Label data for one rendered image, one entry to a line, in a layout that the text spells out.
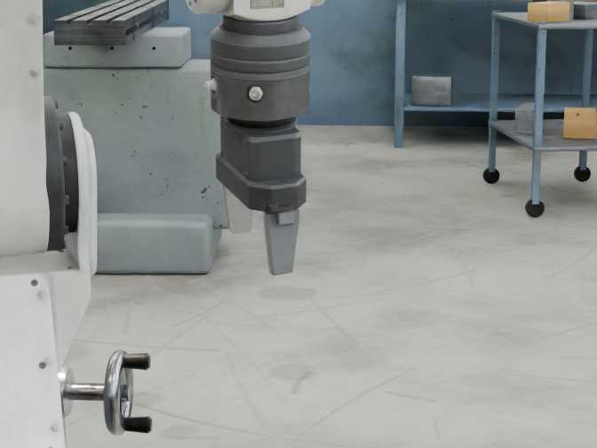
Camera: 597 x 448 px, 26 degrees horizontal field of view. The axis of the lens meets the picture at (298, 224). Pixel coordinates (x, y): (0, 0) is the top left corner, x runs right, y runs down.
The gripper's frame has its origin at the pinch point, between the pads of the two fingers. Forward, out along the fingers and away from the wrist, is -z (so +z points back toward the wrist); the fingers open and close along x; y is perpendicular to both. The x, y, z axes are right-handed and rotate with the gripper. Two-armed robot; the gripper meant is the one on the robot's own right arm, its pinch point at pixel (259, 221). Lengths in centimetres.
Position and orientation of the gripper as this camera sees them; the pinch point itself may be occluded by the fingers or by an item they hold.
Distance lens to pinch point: 119.6
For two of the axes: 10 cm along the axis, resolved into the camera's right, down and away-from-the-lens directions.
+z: 0.1, -9.3, -3.6
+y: -9.2, 1.3, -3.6
